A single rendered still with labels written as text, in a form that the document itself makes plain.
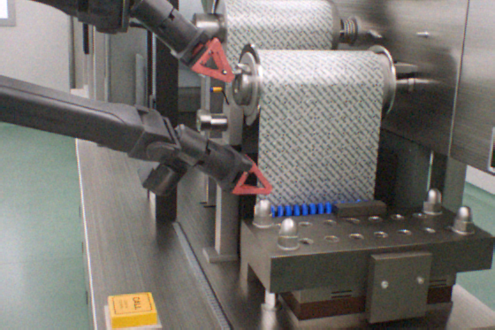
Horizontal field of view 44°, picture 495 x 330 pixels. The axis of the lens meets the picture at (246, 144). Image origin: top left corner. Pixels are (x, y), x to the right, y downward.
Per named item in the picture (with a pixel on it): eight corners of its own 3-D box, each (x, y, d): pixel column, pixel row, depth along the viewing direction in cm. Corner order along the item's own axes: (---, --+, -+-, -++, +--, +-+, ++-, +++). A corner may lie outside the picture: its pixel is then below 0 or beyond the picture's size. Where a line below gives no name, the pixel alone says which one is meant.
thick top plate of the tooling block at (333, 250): (239, 251, 107) (241, 218, 105) (437, 234, 118) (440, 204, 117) (269, 294, 92) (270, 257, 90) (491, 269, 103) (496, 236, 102)
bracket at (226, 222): (201, 253, 122) (203, 103, 115) (231, 250, 124) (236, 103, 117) (206, 264, 118) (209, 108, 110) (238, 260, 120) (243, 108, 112)
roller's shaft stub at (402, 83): (370, 93, 120) (372, 71, 119) (401, 92, 122) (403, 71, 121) (381, 96, 116) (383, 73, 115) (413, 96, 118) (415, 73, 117)
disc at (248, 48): (233, 110, 119) (239, 35, 114) (236, 110, 120) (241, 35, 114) (255, 137, 106) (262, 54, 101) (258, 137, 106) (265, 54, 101)
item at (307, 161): (255, 218, 111) (259, 119, 106) (370, 210, 117) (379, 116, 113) (255, 219, 110) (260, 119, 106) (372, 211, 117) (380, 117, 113)
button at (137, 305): (108, 309, 100) (108, 295, 99) (150, 303, 102) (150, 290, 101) (111, 331, 93) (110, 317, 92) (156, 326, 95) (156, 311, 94)
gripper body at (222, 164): (232, 195, 102) (194, 176, 100) (217, 178, 112) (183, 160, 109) (251, 163, 102) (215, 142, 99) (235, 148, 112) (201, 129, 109)
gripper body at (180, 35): (187, 65, 101) (153, 35, 98) (177, 58, 110) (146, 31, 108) (213, 35, 101) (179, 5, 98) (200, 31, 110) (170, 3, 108)
